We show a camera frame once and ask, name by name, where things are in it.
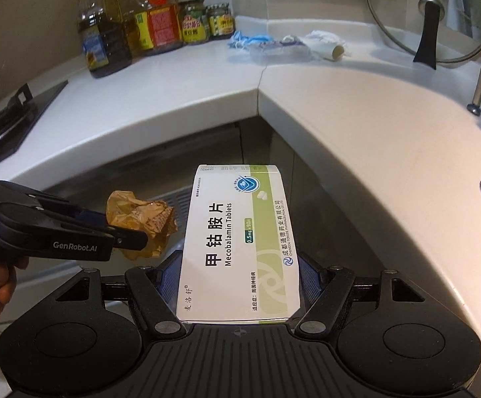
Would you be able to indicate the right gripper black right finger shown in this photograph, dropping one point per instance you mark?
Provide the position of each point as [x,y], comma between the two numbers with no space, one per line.
[327,295]

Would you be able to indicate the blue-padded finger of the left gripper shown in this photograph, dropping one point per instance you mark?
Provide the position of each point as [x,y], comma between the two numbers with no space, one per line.
[91,218]

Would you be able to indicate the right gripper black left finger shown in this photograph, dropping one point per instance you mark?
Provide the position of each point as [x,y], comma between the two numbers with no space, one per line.
[152,293]

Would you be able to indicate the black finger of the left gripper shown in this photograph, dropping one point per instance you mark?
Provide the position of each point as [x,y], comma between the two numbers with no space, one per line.
[128,239]

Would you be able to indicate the brown paper bag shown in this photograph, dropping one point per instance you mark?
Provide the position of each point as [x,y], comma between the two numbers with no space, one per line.
[153,217]

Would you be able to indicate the white green medicine box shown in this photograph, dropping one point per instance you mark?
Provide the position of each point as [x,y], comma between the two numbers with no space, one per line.
[239,261]

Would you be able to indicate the white tissue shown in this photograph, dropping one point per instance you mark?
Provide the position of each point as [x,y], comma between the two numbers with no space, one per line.
[318,42]

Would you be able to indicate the cardboard paper roll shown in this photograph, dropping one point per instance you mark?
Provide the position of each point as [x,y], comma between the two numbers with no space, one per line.
[335,52]

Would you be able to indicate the cabinet floor vent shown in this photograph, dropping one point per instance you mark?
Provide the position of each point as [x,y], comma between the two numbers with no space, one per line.
[179,200]

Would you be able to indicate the black gas stove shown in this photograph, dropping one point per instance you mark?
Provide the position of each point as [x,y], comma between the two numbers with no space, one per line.
[20,115]

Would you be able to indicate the dark soy sauce bottle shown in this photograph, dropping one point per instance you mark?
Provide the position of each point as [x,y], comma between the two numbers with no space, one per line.
[103,40]

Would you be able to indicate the yellow oil bottle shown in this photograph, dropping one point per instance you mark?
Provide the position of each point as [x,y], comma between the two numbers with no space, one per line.
[122,12]

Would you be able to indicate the black lid sauce jar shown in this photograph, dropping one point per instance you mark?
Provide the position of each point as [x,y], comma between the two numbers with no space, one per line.
[194,22]

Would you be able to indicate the blue face mask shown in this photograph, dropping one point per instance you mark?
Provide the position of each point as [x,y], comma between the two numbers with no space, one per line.
[241,41]

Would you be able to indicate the checkered lid sauce jar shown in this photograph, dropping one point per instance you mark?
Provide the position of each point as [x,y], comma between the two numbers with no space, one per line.
[221,21]

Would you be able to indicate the clear plastic wrapper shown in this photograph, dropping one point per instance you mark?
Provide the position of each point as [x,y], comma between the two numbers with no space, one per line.
[289,50]

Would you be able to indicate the red label oil bottle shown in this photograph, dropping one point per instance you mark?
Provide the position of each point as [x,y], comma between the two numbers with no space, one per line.
[158,26]

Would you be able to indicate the glass pot lid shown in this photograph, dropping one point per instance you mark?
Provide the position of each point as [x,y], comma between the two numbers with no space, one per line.
[434,32]

